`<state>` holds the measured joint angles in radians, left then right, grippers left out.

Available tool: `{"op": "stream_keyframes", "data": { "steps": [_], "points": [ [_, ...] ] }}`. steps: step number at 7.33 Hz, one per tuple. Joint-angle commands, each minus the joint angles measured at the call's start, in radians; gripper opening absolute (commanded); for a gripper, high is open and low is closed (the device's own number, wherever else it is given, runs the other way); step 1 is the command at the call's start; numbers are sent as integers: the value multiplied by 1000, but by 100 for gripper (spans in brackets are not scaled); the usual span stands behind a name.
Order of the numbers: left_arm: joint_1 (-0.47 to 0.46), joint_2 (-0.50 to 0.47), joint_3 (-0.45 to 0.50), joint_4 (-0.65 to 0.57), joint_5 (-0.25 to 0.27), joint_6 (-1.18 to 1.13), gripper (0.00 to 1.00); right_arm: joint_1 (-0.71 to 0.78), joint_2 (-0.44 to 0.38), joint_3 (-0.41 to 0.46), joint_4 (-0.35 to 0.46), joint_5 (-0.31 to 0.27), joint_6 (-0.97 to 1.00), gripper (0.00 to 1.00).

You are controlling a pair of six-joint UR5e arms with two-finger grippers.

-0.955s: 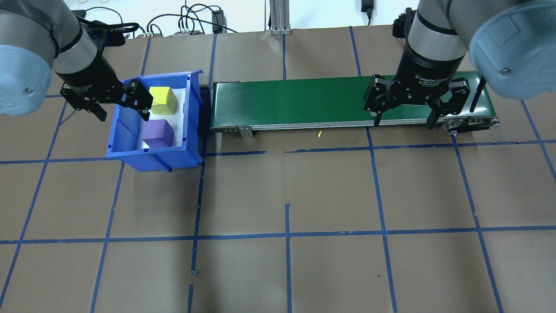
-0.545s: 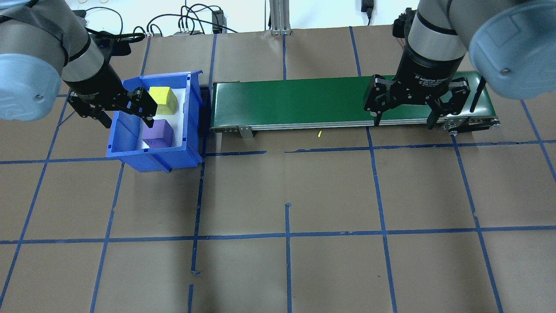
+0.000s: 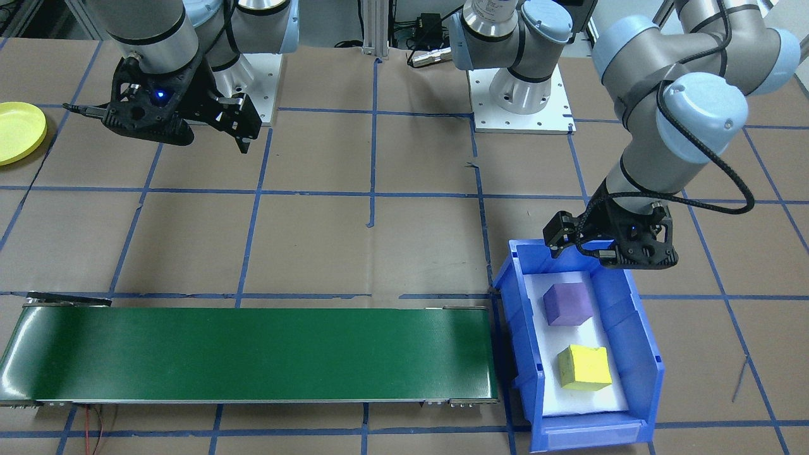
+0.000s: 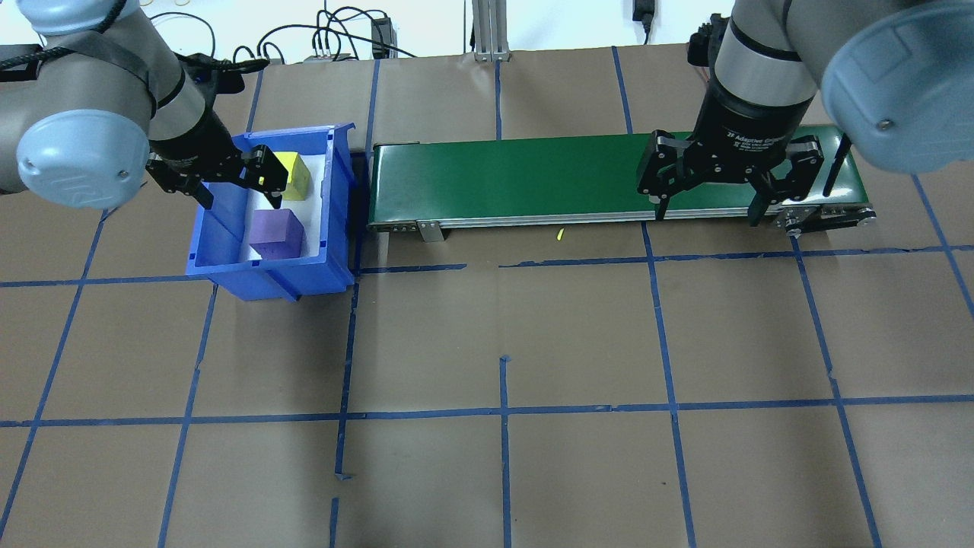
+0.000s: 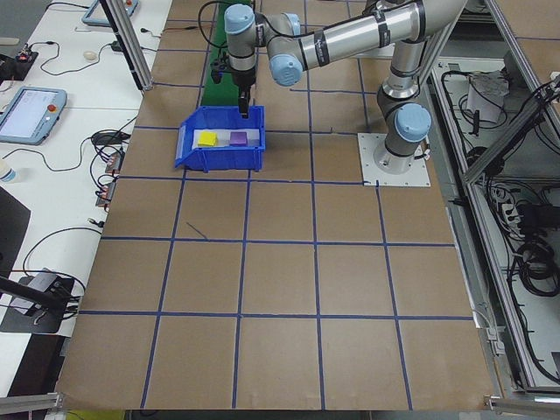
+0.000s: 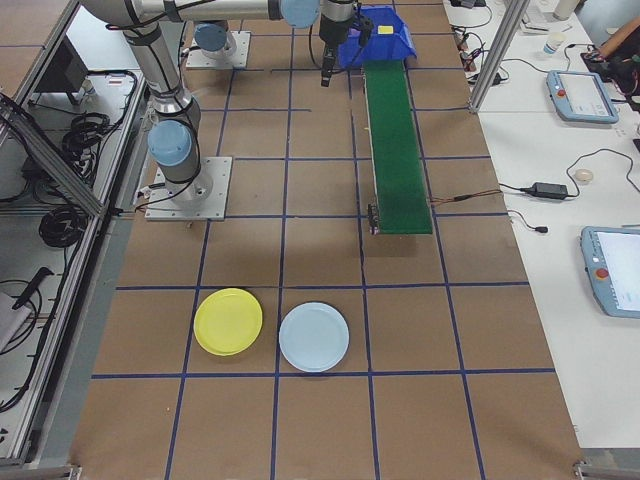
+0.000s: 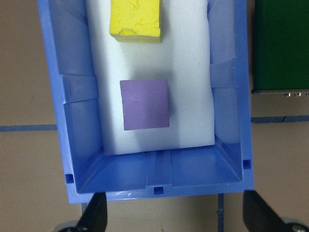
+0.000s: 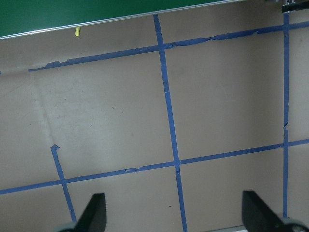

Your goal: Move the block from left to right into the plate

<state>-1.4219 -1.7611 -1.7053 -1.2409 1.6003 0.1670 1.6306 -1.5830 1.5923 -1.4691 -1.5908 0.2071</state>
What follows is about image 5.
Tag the purple foam block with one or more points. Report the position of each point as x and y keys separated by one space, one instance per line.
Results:
x=239 y=138

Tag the yellow foam block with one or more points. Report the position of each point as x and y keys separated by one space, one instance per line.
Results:
x=207 y=139

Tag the green conveyor belt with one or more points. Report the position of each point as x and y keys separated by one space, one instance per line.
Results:
x=216 y=94

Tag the blue plastic storage bin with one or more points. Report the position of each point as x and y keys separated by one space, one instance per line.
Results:
x=227 y=159

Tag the black power adapter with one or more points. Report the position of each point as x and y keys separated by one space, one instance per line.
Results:
x=116 y=45

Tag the small circuit module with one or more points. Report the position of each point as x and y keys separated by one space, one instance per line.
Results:
x=105 y=194
x=114 y=163

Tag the beige round object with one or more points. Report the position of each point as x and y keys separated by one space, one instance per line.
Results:
x=89 y=55

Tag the light blue teach pendant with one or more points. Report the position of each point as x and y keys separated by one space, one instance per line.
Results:
x=93 y=17
x=30 y=116

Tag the white desk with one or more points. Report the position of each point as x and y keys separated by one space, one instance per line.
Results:
x=79 y=87
x=57 y=197

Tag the black box with red parts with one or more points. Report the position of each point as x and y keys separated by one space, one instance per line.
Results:
x=24 y=61

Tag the white paper cup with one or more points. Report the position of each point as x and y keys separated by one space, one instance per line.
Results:
x=6 y=172

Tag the black monitor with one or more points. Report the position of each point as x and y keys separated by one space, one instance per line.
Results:
x=11 y=227

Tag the white power strip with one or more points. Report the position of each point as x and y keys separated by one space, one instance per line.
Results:
x=505 y=210

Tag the black stand base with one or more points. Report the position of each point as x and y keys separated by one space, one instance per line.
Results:
x=35 y=312

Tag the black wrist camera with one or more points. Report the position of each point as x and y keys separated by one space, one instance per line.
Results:
x=217 y=67

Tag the aluminium extrusion post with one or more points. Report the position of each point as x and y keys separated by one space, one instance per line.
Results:
x=129 y=48

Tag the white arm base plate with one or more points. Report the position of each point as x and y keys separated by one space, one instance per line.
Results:
x=374 y=51
x=415 y=175

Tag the white box inside frame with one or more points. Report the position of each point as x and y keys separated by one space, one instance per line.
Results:
x=485 y=94

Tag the V-shaped metal bar frame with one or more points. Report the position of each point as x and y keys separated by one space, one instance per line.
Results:
x=512 y=131

